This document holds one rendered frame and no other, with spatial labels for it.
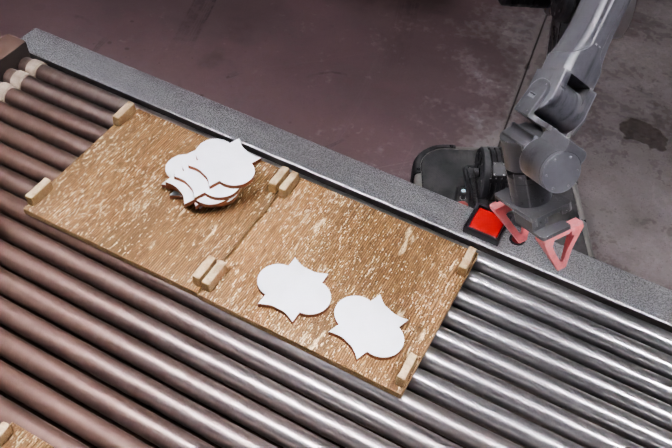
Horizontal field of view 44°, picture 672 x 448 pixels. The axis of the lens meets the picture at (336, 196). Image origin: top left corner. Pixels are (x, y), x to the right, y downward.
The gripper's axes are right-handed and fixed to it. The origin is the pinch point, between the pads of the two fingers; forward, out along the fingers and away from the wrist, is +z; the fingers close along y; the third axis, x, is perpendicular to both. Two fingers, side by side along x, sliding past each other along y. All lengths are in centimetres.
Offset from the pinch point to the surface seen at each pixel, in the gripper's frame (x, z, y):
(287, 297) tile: -32.4, 11.7, -34.5
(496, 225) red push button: 12.5, 18.9, -37.5
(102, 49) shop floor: -36, 12, -264
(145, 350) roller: -59, 10, -36
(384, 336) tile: -20.6, 19.2, -21.8
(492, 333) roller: -2.0, 26.6, -18.4
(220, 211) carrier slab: -36, 2, -58
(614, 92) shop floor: 145, 80, -174
